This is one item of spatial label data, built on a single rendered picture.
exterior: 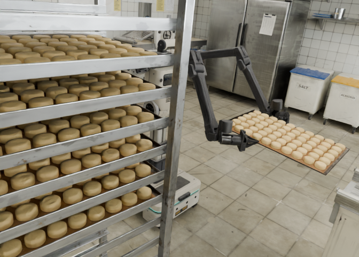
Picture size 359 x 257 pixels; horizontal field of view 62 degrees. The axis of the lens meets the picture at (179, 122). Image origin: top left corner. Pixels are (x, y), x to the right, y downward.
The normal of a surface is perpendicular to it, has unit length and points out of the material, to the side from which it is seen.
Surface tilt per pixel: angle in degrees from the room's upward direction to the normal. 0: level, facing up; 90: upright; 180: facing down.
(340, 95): 92
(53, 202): 0
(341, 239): 90
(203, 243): 0
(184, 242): 0
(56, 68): 90
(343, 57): 90
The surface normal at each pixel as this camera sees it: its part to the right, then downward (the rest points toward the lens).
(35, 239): 0.09, -0.92
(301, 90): -0.66, 0.22
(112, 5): 0.75, 0.32
